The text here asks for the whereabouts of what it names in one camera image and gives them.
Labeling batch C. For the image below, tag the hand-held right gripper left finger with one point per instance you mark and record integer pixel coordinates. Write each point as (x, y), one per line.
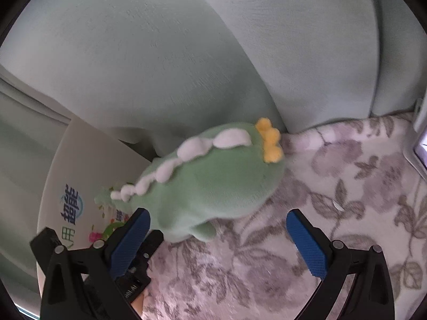
(131, 240)

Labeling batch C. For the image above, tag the white printed plastic packet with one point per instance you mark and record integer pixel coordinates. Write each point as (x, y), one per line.
(83, 160)

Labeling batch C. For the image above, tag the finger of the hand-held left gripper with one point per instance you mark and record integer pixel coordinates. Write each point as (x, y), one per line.
(153, 245)
(43, 241)

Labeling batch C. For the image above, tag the green dinosaur plush toy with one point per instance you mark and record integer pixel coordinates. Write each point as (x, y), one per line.
(216, 180)

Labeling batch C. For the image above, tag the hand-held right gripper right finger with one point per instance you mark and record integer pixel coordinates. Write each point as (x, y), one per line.
(307, 246)

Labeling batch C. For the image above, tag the light green sofa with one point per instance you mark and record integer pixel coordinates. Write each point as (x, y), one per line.
(133, 56)

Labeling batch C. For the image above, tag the clear plastic storage container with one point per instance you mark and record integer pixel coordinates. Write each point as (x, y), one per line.
(417, 153)

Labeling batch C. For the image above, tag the grey floral blanket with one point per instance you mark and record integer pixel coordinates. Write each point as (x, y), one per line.
(267, 273)

